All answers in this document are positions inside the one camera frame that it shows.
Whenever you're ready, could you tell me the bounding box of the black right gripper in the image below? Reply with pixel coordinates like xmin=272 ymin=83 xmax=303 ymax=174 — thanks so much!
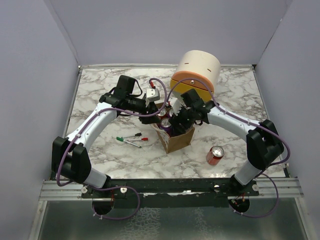
xmin=169 ymin=103 xmax=196 ymax=134

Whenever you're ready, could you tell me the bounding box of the red soda can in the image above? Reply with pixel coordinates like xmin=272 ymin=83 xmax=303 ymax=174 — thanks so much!
xmin=157 ymin=108 xmax=167 ymax=119
xmin=206 ymin=146 xmax=224 ymax=166

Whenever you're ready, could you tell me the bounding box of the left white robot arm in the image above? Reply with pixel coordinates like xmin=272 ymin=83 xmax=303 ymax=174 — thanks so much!
xmin=51 ymin=75 xmax=161 ymax=198

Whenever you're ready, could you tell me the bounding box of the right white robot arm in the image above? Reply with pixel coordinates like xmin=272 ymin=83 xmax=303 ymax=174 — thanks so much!
xmin=169 ymin=88 xmax=284 ymax=196

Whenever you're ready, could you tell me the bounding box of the black capped marker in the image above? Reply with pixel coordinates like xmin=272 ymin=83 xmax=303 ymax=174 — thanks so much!
xmin=122 ymin=132 xmax=142 ymax=139

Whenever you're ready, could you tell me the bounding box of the red capped marker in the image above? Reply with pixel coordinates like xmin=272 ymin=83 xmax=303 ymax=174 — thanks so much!
xmin=128 ymin=137 xmax=149 ymax=142

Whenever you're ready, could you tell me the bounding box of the green capped marker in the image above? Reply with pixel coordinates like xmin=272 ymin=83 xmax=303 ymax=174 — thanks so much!
xmin=116 ymin=137 xmax=142 ymax=149

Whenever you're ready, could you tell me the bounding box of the round pastel drawer cabinet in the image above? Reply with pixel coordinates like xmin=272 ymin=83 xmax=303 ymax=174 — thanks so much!
xmin=170 ymin=50 xmax=221 ymax=103

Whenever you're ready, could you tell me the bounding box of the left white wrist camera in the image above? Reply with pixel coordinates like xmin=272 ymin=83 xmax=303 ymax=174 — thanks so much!
xmin=145 ymin=87 xmax=161 ymax=103

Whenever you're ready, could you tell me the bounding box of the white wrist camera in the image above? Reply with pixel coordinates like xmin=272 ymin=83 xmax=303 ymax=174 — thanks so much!
xmin=168 ymin=97 xmax=186 ymax=116
xmin=145 ymin=87 xmax=161 ymax=103

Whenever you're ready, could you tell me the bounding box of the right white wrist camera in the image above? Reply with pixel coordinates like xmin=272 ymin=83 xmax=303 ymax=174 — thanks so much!
xmin=168 ymin=97 xmax=186 ymax=116

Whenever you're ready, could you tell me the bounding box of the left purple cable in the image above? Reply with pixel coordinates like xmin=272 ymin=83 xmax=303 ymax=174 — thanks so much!
xmin=55 ymin=77 xmax=168 ymax=188

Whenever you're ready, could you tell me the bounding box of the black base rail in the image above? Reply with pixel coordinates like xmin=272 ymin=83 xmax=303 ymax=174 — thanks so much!
xmin=81 ymin=178 xmax=259 ymax=209

